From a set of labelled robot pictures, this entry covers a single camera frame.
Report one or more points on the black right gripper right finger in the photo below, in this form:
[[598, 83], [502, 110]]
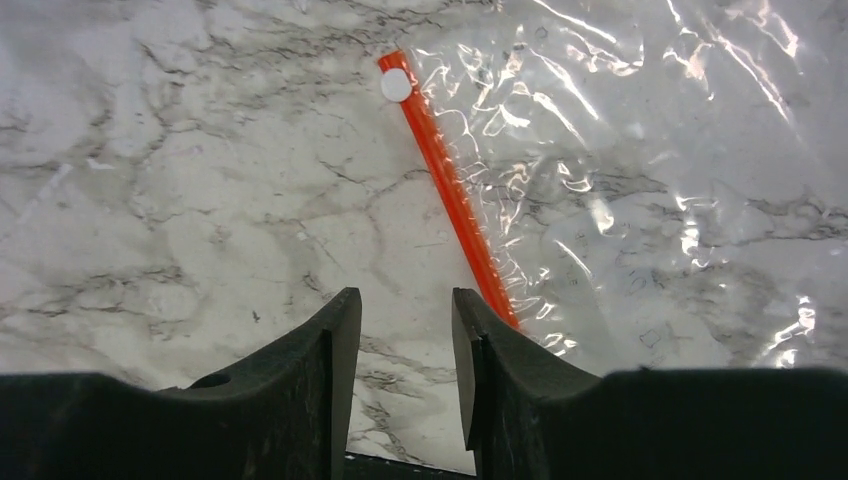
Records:
[[527, 414]]

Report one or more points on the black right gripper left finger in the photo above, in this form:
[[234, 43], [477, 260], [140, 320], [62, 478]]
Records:
[[282, 412]]

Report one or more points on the clear zip bag orange zipper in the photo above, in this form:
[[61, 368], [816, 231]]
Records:
[[656, 184]]

